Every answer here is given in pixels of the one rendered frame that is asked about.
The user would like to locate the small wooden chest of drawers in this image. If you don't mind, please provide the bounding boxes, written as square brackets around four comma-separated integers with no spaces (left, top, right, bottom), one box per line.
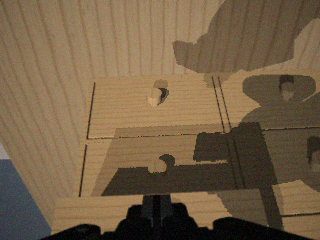
[73,69,320,225]

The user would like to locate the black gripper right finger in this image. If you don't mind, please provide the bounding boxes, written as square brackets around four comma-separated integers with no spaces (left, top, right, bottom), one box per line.
[157,194,314,240]

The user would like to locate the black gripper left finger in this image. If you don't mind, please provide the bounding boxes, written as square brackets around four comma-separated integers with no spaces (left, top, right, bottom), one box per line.
[39,194,158,240]

